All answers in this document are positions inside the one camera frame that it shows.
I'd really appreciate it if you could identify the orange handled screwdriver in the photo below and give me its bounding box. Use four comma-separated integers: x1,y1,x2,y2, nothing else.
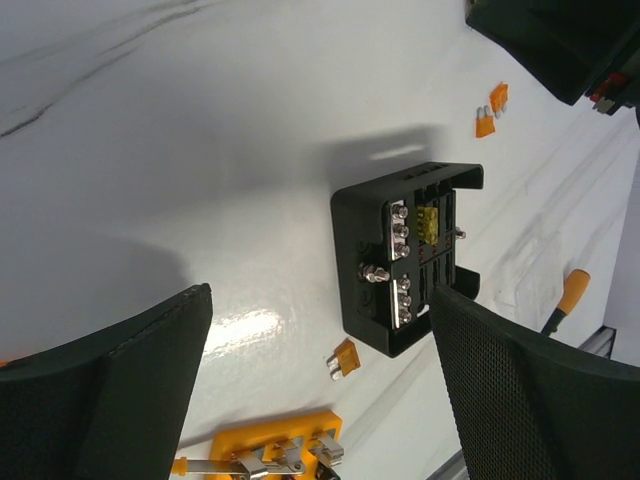
541,269,591,337

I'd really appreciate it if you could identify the orange blade fuse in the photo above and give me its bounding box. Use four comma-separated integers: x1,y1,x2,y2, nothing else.
489,82,509,118
475,105,496,139
326,339,361,381

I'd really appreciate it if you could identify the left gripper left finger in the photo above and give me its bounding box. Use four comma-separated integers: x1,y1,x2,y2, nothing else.
1,284,212,479

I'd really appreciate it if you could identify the black fuse box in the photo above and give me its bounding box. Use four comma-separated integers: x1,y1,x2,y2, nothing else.
330,162,484,358

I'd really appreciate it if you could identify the yellow blade fuse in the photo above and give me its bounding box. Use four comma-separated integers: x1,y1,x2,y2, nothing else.
417,206,439,246

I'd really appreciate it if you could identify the aluminium rail frame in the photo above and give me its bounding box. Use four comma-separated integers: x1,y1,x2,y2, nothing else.
579,326,617,359

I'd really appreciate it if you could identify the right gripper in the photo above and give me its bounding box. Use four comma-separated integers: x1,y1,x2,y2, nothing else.
466,0,639,116

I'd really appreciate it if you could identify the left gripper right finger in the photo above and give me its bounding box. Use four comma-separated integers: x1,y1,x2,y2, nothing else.
430,286,639,479

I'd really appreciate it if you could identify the orange terminal block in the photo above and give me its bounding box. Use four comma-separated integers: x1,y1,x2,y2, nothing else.
171,410,345,479

